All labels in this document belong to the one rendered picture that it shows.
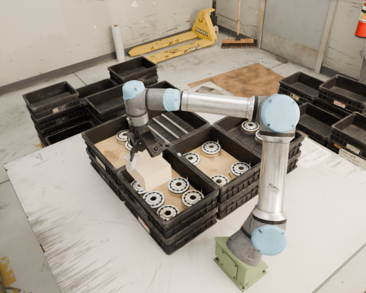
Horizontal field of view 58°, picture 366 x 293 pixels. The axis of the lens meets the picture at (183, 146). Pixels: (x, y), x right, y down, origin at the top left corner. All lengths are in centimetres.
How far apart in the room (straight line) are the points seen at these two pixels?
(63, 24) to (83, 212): 321
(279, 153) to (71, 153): 139
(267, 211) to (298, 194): 67
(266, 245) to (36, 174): 139
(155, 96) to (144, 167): 31
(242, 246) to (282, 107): 56
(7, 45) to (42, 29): 45
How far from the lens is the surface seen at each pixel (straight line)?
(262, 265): 144
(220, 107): 123
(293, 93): 320
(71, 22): 466
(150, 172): 128
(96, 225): 170
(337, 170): 203
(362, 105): 289
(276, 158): 112
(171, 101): 112
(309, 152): 209
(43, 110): 297
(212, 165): 172
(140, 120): 119
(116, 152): 186
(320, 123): 294
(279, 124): 108
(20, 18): 448
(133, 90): 113
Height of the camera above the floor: 199
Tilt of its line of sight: 39 degrees down
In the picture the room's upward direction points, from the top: 3 degrees counter-clockwise
